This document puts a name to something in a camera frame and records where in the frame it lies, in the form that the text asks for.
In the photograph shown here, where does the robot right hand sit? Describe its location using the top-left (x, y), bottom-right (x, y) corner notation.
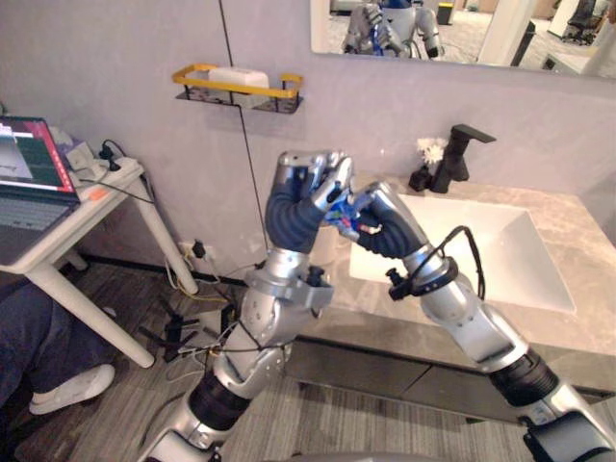
top-left (349, 181), bottom-right (434, 260)

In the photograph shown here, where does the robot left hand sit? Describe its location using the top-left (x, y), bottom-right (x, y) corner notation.
top-left (264, 149), bottom-right (355, 254)

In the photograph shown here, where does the blue toothpaste tube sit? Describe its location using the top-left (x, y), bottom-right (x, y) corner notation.
top-left (324, 195), bottom-right (382, 241)

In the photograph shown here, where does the black vase with white flower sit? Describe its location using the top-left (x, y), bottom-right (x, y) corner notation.
top-left (408, 138), bottom-right (449, 192)

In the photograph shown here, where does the black faucet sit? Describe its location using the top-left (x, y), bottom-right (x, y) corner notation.
top-left (429, 123), bottom-right (498, 194)

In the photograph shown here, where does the white sink basin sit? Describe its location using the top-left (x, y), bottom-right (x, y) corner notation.
top-left (347, 192), bottom-right (578, 315)

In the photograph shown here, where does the white soap box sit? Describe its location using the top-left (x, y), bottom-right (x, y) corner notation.
top-left (207, 66), bottom-right (270, 110)

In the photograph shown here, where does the black router with antennas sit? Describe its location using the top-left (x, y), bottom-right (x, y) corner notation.
top-left (138, 296), bottom-right (202, 363)

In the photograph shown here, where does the white power strip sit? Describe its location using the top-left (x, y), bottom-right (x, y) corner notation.
top-left (66, 154), bottom-right (145, 185)

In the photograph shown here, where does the black power plug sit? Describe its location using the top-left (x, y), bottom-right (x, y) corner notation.
top-left (97, 139), bottom-right (127, 173)

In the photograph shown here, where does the white table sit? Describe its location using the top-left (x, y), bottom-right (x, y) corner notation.
top-left (0, 158), bottom-right (200, 370)

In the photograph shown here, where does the marble top vanity cabinet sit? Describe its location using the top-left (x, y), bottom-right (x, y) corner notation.
top-left (282, 170), bottom-right (616, 427)

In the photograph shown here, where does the white tissue box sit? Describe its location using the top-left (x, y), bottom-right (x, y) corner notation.
top-left (49, 126), bottom-right (93, 170)

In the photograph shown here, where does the grey robot torso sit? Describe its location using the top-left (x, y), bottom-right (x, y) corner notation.
top-left (288, 451), bottom-right (482, 462)

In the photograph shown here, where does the open laptop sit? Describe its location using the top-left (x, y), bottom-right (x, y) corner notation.
top-left (0, 115), bottom-right (83, 267)

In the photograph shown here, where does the person's white shoe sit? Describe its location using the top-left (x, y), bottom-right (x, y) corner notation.
top-left (28, 363), bottom-right (117, 417)

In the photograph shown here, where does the person's leg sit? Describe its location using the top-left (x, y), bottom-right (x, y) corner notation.
top-left (0, 282), bottom-right (113, 408)

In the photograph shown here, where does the black hanging cable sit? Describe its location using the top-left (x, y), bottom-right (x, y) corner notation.
top-left (218, 0), bottom-right (270, 252)

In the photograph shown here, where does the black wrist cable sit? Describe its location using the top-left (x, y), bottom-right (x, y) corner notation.
top-left (431, 225), bottom-right (488, 300)

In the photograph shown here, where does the wall power outlet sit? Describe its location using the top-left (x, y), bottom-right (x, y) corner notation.
top-left (177, 238), bottom-right (216, 264)

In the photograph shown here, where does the yellow floor cable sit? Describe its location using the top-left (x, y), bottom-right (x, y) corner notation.
top-left (165, 259), bottom-right (228, 305)

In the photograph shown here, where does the yellow and black wall shelf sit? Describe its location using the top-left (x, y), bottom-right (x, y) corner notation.
top-left (172, 62), bottom-right (305, 119)

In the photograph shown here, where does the wall mirror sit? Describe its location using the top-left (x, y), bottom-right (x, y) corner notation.
top-left (309, 0), bottom-right (616, 81)

